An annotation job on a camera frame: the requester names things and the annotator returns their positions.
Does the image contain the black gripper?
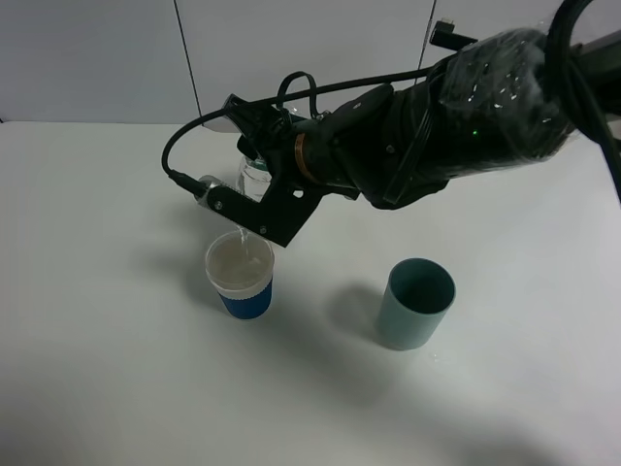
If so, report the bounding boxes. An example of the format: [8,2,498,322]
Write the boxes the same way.
[222,94,359,200]

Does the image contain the clear bottle with green label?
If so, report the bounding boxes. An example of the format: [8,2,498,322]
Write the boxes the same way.
[234,155,272,203]

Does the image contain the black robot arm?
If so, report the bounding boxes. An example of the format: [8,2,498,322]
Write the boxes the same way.
[224,24,620,210]

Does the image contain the blue and white cup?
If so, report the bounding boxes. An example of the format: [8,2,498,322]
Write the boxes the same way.
[205,230,275,320]

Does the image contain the teal green plastic cup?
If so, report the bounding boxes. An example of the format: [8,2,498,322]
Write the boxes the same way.
[375,258,456,350]

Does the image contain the black camera cable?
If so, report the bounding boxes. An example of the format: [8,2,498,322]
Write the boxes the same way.
[161,67,433,188]

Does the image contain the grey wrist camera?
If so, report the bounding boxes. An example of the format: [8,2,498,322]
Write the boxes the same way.
[192,176,325,248]

